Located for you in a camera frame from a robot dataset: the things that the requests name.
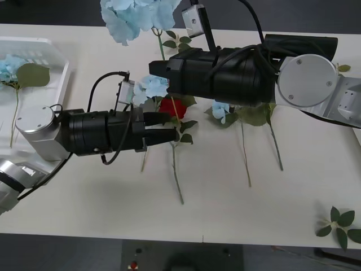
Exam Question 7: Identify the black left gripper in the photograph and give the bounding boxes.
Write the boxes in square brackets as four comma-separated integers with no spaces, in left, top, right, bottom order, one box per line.
[107,108,181,155]

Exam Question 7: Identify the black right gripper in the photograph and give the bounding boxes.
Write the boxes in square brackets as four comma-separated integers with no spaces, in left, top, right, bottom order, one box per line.
[149,47,224,101]

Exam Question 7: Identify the large pale blue flower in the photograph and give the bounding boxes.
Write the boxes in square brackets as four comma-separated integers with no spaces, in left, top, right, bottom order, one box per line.
[100,0,198,124]

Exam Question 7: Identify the flower with large green leaves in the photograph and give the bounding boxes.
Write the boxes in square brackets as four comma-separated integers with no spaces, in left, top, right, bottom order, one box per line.
[236,103,284,172]

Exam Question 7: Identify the red rose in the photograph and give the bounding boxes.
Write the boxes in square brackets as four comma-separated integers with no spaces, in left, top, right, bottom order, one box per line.
[157,97,199,205]

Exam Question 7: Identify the loose green leaf twig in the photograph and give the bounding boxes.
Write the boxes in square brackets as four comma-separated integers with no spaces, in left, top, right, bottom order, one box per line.
[315,206,361,252]
[162,29,193,54]

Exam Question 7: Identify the shallow white box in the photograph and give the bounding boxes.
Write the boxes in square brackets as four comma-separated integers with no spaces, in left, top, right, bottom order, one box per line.
[0,36,71,159]

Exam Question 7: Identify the black base with red button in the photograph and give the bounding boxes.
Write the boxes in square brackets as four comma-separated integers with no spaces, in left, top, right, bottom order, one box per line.
[121,242,245,271]

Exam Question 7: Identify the black table foot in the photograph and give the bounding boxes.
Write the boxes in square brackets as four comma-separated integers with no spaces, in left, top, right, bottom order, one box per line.
[314,247,361,265]

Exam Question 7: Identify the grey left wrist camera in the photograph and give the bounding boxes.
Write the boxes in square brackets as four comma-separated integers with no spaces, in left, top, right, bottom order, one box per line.
[115,80,136,106]

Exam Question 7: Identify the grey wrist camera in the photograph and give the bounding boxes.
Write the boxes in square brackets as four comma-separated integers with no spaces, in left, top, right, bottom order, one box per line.
[115,80,136,106]
[181,4,208,39]

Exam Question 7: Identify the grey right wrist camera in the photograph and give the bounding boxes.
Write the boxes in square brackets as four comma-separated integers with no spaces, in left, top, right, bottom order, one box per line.
[181,4,208,39]

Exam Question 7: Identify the black left camera cable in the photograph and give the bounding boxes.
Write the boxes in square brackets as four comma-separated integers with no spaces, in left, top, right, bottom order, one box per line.
[87,70,135,166]

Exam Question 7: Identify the black camera cable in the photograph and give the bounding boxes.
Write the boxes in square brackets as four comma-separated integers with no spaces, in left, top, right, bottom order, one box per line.
[207,0,283,80]
[87,70,135,166]

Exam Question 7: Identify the black right camera cable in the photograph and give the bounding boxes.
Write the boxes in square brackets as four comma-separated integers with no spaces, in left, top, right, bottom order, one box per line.
[207,0,283,80]

